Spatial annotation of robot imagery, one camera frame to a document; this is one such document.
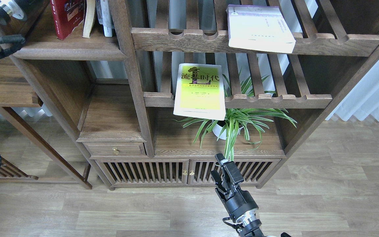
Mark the upright white book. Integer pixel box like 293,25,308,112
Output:
98,0,114,37

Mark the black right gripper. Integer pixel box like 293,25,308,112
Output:
211,153,259,224

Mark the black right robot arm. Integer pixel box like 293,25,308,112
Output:
211,153,264,237

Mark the red cover book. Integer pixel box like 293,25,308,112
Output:
50,0,85,40

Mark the dark wooden bookshelf unit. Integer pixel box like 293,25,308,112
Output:
0,0,379,190

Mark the white curtain right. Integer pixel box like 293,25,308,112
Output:
326,60,379,121

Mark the yellow green cover book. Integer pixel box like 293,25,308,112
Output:
173,63,226,120

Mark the white plant pot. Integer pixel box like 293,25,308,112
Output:
212,120,243,142

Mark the white purple cover book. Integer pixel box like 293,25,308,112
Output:
227,5,296,54

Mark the upright cream paged book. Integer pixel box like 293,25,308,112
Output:
82,0,96,39

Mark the green spider plant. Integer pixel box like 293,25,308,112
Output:
175,67,298,162

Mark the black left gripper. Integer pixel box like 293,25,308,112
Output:
12,0,48,18

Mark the brass drawer knob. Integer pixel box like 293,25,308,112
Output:
112,147,120,155

